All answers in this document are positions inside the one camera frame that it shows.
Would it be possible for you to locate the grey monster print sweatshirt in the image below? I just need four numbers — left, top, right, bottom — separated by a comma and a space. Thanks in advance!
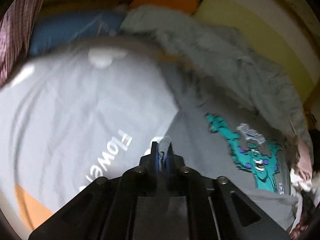
160, 64, 298, 229

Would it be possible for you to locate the yellow white striped headboard cushion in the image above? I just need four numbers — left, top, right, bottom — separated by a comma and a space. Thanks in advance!
195, 0, 319, 101

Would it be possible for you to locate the folded white garment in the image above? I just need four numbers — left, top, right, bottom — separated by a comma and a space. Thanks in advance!
290, 168, 312, 192

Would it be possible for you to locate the red checkered curtain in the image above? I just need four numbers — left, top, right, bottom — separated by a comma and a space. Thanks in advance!
1, 0, 43, 87

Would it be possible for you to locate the grey-green crumpled blanket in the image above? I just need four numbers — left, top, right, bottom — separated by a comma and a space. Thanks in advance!
120, 6, 312, 147

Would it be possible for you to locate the blue pillow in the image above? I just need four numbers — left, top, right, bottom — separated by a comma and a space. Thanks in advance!
29, 10, 125, 57

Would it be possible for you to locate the light grey printed bedsheet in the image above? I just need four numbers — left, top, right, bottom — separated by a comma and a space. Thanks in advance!
0, 38, 181, 233

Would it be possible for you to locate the folded pink garment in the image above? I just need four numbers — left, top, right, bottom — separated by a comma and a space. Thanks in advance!
293, 136, 312, 182

